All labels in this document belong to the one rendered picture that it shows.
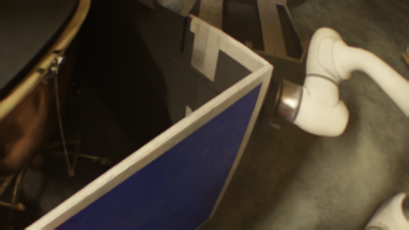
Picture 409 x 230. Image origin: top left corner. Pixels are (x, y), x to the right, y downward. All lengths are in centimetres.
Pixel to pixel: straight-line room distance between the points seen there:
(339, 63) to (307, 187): 99
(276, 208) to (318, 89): 88
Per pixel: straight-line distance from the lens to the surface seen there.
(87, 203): 34
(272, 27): 234
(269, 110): 60
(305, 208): 148
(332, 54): 66
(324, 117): 64
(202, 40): 56
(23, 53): 55
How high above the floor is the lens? 125
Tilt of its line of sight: 51 degrees down
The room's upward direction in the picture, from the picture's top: 10 degrees clockwise
